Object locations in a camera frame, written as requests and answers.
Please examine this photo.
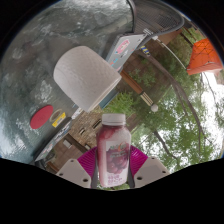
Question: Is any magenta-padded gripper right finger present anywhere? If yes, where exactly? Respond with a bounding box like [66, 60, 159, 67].
[128, 145, 171, 189]

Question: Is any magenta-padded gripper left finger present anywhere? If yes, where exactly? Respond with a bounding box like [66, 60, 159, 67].
[55, 147, 99, 190]

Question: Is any pink juice bottle white cap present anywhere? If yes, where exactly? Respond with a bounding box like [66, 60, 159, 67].
[96, 113, 132, 188]

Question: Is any white cup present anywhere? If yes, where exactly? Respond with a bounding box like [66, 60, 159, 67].
[53, 45, 123, 113]

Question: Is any blue yellow striped bollard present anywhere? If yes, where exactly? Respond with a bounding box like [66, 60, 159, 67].
[139, 45, 151, 56]

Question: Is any silver laptop with stickers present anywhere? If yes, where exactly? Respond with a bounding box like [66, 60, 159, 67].
[105, 33, 148, 73]

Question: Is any orange canopy tent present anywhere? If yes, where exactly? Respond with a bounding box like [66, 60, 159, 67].
[185, 38, 224, 76]

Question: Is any grey wicker chair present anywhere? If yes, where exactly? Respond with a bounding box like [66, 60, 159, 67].
[128, 0, 186, 38]

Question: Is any wooden lamp post white globe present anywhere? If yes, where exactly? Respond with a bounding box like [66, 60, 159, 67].
[119, 69, 159, 113]

